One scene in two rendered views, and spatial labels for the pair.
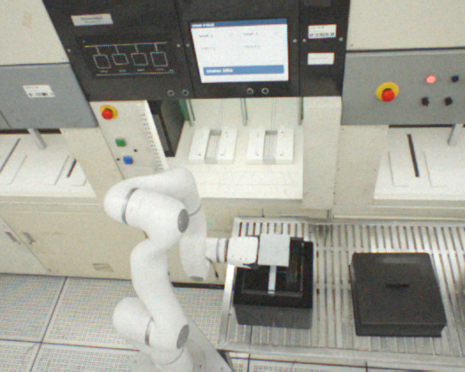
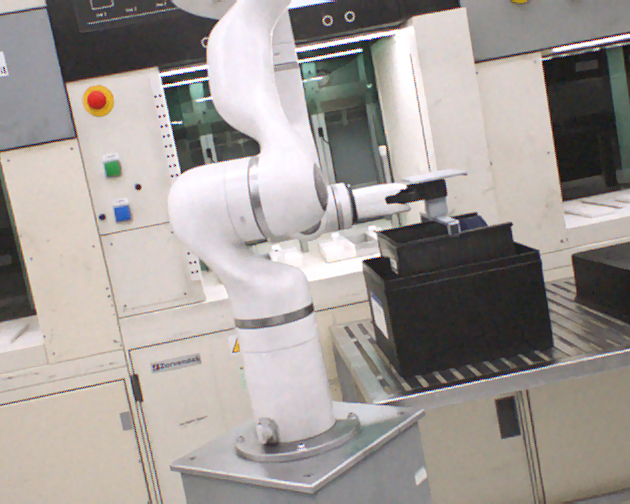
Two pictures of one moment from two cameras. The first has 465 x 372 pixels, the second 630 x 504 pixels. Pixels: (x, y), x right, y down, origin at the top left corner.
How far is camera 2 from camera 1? 1.44 m
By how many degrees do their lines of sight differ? 45
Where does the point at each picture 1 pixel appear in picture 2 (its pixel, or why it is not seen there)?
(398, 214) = not seen: hidden behind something
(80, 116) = (46, 113)
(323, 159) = (463, 122)
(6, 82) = not seen: outside the picture
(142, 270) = (236, 35)
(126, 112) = (128, 98)
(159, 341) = (281, 166)
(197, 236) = (299, 127)
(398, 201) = (608, 226)
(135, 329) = (224, 176)
